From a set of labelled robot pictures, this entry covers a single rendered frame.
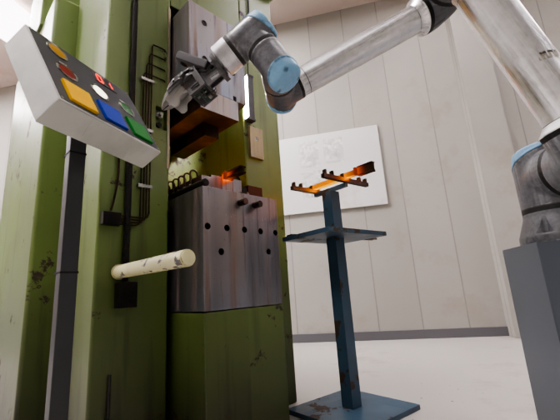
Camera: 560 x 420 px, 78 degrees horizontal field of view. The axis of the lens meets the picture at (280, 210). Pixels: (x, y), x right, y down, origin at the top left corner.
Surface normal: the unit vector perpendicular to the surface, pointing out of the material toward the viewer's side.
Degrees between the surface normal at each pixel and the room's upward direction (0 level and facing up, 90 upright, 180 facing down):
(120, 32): 90
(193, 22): 90
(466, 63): 90
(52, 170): 90
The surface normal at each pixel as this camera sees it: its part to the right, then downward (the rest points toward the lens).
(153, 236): 0.71, -0.20
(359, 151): -0.23, -0.21
